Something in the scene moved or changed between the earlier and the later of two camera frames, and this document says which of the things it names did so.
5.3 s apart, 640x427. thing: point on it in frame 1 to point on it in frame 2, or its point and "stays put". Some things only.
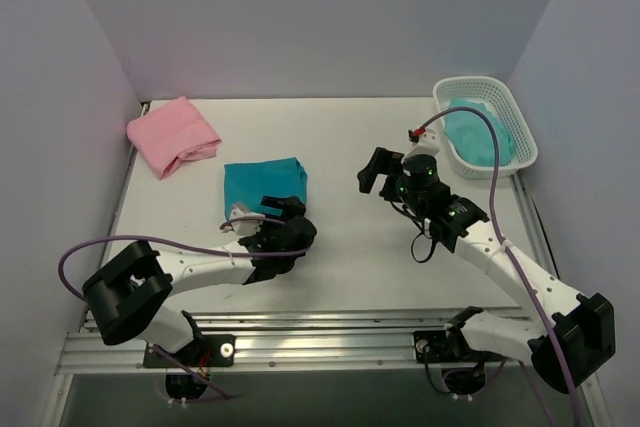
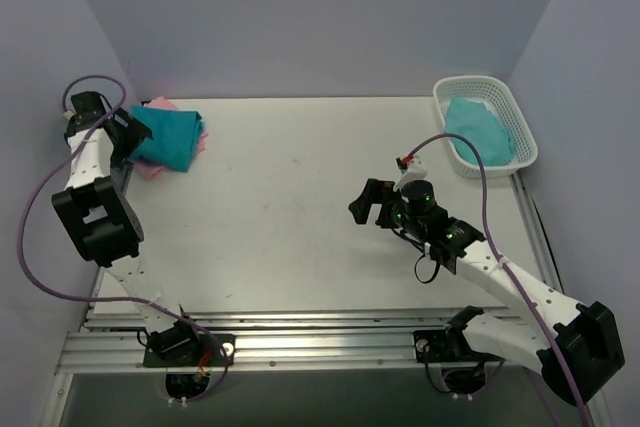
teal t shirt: x=249 y=182 to x=176 y=134
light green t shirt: x=471 y=137 stays put
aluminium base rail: x=294 y=341 stays put
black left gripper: x=279 y=217 to x=130 y=132
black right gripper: x=390 y=179 to x=382 y=205
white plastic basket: x=491 y=91 stays put
